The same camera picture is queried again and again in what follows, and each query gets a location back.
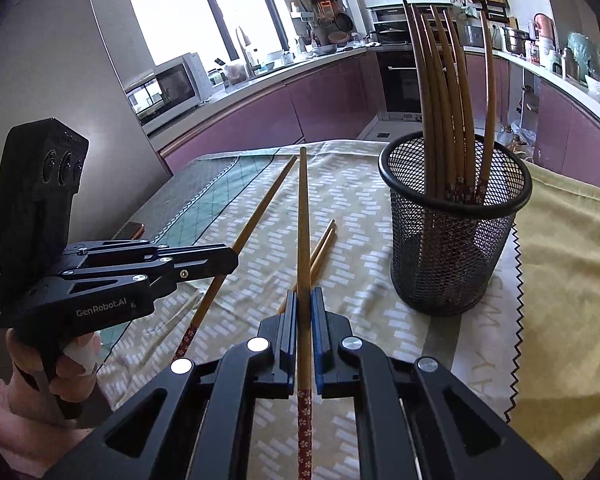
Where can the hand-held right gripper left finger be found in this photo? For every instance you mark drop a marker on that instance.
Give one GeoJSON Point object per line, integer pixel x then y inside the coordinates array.
{"type": "Point", "coordinates": [291, 330]}

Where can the pink island cabinets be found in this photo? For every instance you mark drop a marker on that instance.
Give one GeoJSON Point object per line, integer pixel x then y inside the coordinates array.
{"type": "Point", "coordinates": [575, 135]}

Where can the steel bowl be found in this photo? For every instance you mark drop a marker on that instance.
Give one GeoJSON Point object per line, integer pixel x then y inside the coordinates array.
{"type": "Point", "coordinates": [326, 49]}

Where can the green countertop appliance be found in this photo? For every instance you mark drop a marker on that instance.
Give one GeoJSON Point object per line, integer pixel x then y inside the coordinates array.
{"type": "Point", "coordinates": [585, 52]}

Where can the white canister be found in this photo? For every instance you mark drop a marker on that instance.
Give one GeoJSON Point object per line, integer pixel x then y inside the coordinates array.
{"type": "Point", "coordinates": [545, 52]}

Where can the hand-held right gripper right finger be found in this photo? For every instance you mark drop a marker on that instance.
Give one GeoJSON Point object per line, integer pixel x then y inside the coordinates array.
{"type": "Point", "coordinates": [318, 335]}

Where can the patterned beige teal tablecloth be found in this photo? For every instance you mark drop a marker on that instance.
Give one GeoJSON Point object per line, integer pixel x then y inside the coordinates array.
{"type": "Point", "coordinates": [360, 200]}

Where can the hanging kitchen pans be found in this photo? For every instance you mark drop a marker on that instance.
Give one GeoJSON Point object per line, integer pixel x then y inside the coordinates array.
{"type": "Point", "coordinates": [337, 20]}

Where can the steel thermos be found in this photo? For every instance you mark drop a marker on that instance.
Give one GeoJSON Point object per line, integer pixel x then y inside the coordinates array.
{"type": "Point", "coordinates": [569, 64]}

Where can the silver box appliance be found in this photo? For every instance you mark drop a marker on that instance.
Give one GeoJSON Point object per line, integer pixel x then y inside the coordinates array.
{"type": "Point", "coordinates": [472, 35]}

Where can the plastic bags on floor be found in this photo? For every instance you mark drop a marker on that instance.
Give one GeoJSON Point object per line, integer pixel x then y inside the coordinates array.
{"type": "Point", "coordinates": [517, 140]}

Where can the white microwave oven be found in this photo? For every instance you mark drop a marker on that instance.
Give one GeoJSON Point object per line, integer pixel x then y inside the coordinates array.
{"type": "Point", "coordinates": [167, 90]}

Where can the bunch of wooden chopsticks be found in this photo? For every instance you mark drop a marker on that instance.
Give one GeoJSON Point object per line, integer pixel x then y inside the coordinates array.
{"type": "Point", "coordinates": [445, 110]}

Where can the long pink base cabinets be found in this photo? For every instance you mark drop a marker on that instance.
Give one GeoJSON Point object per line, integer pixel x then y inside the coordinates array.
{"type": "Point", "coordinates": [280, 115]}

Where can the black pot with lid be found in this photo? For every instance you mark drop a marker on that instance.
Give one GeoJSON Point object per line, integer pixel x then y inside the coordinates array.
{"type": "Point", "coordinates": [387, 35]}

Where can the kitchen window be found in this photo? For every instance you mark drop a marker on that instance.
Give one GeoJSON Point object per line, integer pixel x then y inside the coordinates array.
{"type": "Point", "coordinates": [190, 5]}

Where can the orange smartphone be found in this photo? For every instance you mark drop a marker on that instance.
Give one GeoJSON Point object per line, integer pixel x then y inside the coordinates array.
{"type": "Point", "coordinates": [129, 230]}

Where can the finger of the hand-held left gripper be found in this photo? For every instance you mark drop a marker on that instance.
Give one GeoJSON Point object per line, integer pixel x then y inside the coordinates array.
{"type": "Point", "coordinates": [120, 249]}
{"type": "Point", "coordinates": [205, 262]}

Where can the grey refrigerator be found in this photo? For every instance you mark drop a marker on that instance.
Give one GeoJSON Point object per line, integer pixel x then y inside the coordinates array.
{"type": "Point", "coordinates": [55, 60]}

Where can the black mesh holder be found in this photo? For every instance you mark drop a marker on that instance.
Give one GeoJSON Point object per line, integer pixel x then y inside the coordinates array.
{"type": "Point", "coordinates": [445, 265]}

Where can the yellow cloth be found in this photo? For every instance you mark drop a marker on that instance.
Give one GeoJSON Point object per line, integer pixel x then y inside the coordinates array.
{"type": "Point", "coordinates": [570, 285]}

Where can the steel stockpot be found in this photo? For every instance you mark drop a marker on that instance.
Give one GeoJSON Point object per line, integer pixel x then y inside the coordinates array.
{"type": "Point", "coordinates": [516, 41]}

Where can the steel faucet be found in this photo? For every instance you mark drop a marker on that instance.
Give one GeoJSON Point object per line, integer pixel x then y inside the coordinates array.
{"type": "Point", "coordinates": [244, 50]}

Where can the narrow pink base cabinet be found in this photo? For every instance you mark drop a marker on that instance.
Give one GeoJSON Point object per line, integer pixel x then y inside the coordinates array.
{"type": "Point", "coordinates": [500, 85]}

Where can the person's left hand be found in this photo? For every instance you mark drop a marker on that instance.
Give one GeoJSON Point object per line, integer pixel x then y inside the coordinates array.
{"type": "Point", "coordinates": [10, 405]}

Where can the pink kettle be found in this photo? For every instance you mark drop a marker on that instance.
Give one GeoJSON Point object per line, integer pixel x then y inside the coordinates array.
{"type": "Point", "coordinates": [544, 25]}

